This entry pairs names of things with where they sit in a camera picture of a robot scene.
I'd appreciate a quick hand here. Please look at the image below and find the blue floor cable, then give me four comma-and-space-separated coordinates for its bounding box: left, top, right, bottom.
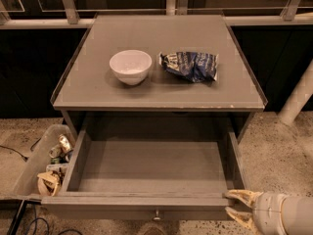
23, 206, 84, 235

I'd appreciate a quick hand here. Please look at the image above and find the grey drawer cabinet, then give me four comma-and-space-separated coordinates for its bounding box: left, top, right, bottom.
51, 15, 267, 132

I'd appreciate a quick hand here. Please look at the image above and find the beige crumpled wrapper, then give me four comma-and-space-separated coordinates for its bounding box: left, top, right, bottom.
37, 171, 61, 196

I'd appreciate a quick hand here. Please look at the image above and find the crushed can in bin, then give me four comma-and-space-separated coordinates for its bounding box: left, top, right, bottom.
59, 134, 73, 154

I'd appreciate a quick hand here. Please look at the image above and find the black floor cable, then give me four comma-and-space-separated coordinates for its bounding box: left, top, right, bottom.
0, 137, 42, 163

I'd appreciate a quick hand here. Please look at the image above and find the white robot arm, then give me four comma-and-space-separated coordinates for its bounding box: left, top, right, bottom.
225, 61, 313, 235

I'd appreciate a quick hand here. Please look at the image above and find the black bar on floor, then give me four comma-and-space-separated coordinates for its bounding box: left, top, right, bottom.
7, 200, 27, 235

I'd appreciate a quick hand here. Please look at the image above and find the blue crumpled chip bag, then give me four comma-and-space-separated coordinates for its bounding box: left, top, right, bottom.
158, 51, 219, 83

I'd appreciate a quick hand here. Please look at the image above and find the grey top drawer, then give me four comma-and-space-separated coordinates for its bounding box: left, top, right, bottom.
42, 113, 248, 221

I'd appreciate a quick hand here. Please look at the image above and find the metal window frame rail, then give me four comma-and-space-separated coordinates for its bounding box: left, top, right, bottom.
0, 0, 313, 29

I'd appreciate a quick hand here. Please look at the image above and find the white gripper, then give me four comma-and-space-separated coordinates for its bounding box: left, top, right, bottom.
225, 189, 288, 235

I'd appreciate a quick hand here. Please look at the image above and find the white ceramic bowl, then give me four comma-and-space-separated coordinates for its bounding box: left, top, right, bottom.
110, 50, 152, 85

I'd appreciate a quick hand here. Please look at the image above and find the clear plastic bin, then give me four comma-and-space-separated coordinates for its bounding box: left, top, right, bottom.
1, 124, 75, 202

